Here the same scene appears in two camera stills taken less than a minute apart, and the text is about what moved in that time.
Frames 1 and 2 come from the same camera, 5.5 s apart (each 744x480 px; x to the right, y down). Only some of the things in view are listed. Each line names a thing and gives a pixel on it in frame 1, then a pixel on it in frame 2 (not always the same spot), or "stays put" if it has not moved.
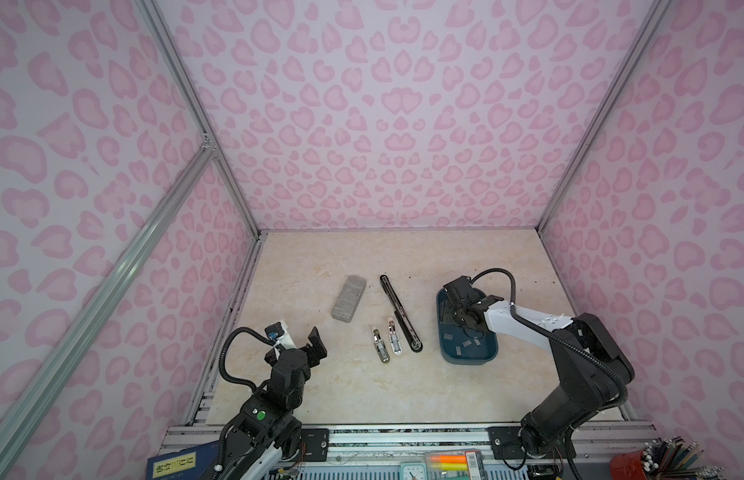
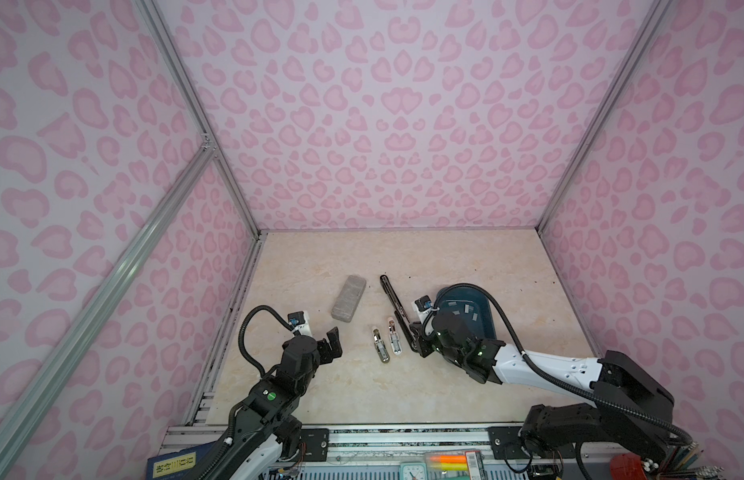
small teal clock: (413, 471) stays put
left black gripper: (312, 358) -> (326, 354)
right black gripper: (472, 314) -> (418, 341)
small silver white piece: (380, 347) stays put
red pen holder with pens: (669, 458) stays put
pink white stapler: (394, 336) stays put
